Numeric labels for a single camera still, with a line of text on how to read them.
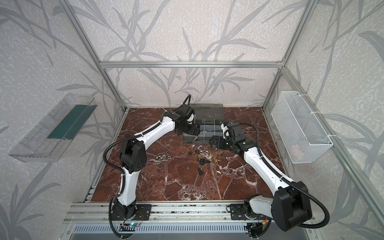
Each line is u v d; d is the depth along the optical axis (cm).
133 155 53
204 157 94
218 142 72
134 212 69
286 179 43
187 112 75
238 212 73
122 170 56
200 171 87
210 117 115
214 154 94
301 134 63
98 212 75
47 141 64
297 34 80
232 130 64
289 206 40
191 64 98
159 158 93
